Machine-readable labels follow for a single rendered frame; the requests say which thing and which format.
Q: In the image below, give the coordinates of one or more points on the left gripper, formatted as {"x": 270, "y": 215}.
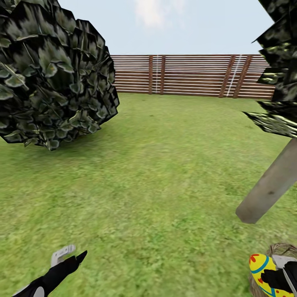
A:
{"x": 68, "y": 266}

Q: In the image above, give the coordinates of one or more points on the bush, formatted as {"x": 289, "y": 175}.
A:
{"x": 56, "y": 75}

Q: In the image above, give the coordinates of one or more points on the tree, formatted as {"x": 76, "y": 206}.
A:
{"x": 279, "y": 43}

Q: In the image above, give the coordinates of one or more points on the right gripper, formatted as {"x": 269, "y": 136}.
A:
{"x": 274, "y": 279}

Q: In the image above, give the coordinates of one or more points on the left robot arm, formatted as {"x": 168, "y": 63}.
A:
{"x": 44, "y": 285}

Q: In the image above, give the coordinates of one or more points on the wicker basket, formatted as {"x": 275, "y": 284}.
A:
{"x": 256, "y": 291}

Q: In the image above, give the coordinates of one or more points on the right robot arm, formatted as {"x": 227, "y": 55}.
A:
{"x": 285, "y": 276}

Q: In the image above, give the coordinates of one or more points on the easter egg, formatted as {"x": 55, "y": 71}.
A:
{"x": 260, "y": 262}

